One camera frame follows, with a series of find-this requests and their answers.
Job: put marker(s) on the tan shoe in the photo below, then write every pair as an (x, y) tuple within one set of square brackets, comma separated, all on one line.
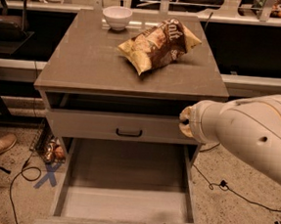
[(7, 142)]

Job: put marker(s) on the white ceramic bowl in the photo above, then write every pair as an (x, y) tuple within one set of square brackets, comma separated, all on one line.
[(117, 17)]

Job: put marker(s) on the yellow brown chip bag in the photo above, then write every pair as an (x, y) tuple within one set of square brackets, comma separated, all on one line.
[(159, 45)]

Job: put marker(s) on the black drawer handle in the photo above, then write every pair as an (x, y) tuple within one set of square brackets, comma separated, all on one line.
[(129, 134)]

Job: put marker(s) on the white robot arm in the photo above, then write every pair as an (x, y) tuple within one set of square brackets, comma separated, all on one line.
[(250, 129)]

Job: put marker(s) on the open grey middle drawer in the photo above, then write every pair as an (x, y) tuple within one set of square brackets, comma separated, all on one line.
[(121, 182)]

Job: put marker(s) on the closed grey top drawer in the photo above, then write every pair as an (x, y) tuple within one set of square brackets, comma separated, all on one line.
[(103, 125)]

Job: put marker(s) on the wire basket with snacks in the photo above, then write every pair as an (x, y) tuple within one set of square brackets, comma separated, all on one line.
[(46, 145)]

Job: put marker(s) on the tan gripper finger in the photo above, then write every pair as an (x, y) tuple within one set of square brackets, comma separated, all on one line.
[(185, 129), (186, 113)]

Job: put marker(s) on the grey drawer cabinet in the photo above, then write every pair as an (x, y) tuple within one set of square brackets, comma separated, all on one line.
[(87, 73)]

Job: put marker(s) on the dark chair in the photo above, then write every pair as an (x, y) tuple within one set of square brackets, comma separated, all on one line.
[(13, 29)]

